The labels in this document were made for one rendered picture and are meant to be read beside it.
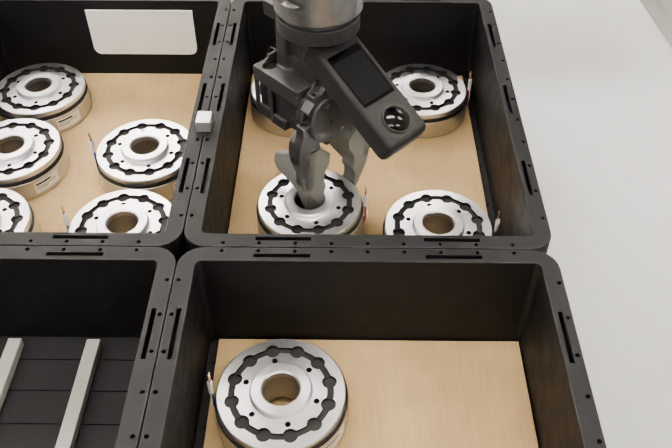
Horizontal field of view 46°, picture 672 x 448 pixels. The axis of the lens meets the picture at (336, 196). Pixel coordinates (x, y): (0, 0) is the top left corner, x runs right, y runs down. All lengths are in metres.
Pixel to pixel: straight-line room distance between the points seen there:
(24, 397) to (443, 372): 0.35
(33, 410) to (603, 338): 0.57
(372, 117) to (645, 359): 0.42
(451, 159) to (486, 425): 0.32
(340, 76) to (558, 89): 0.62
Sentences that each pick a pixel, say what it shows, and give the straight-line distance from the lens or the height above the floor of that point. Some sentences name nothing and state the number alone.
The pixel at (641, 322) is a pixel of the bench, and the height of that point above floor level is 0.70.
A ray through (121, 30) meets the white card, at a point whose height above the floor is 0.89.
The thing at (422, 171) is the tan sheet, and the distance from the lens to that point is 0.85.
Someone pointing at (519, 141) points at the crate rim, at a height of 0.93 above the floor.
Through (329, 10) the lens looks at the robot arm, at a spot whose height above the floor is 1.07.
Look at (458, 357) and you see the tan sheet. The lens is 0.69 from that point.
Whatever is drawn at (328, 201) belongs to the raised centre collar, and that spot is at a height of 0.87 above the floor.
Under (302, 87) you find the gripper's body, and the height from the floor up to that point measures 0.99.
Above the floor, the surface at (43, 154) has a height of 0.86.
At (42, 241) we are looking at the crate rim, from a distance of 0.67.
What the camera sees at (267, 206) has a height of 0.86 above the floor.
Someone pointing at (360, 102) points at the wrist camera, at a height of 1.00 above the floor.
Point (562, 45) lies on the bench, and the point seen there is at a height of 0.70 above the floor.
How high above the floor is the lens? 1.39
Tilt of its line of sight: 44 degrees down
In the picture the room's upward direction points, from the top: straight up
